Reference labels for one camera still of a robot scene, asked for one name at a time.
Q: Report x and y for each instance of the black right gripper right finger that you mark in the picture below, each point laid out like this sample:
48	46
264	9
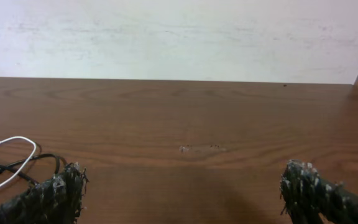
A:
309	198

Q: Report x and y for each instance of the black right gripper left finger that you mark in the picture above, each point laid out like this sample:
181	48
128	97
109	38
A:
55	201

